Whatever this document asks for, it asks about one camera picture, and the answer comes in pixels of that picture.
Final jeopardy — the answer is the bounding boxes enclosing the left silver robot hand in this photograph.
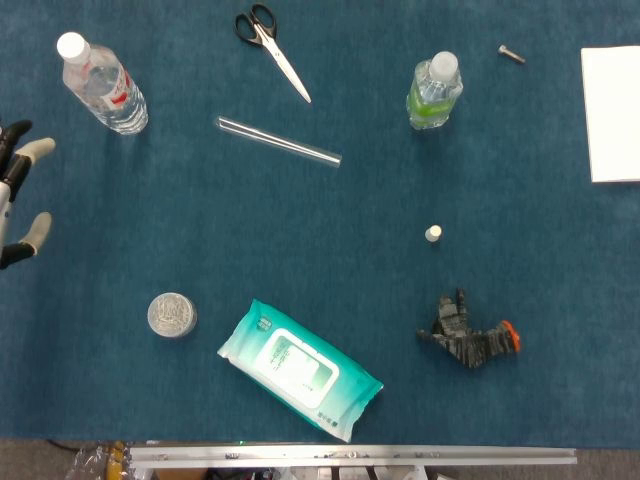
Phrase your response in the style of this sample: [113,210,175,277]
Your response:
[0,119,57,272]

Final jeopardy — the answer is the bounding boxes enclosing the transparent glass test tube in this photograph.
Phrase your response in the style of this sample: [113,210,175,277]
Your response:
[215,115,344,170]

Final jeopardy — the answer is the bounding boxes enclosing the clear bottle with red label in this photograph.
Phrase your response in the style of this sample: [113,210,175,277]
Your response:
[55,31,150,136]

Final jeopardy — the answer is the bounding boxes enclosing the round clear jar of clips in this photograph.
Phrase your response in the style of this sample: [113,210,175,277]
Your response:
[147,292,198,340]

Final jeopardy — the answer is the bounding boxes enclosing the crumpled clear plastic bag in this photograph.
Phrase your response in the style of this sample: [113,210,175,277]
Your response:
[64,440,132,480]

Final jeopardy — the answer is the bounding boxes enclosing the teal felt table cover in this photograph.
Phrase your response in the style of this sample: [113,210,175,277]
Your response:
[0,0,640,449]

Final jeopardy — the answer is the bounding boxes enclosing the green wet wipes pack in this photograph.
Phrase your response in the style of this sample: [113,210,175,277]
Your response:
[216,298,385,444]

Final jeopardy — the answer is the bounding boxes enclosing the clear bottle with green label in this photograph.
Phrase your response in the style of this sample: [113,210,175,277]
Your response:
[405,50,464,132]

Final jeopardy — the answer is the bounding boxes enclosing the metal bolt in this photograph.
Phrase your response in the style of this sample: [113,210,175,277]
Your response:
[497,44,527,65]

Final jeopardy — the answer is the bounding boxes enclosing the white paper sheet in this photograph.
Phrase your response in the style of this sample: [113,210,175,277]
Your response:
[580,45,640,185]

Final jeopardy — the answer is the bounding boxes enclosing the black-handled scissors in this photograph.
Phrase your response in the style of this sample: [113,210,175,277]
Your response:
[234,3,313,105]

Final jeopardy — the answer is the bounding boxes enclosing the aluminium frame rail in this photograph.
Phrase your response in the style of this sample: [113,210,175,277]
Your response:
[128,443,578,470]

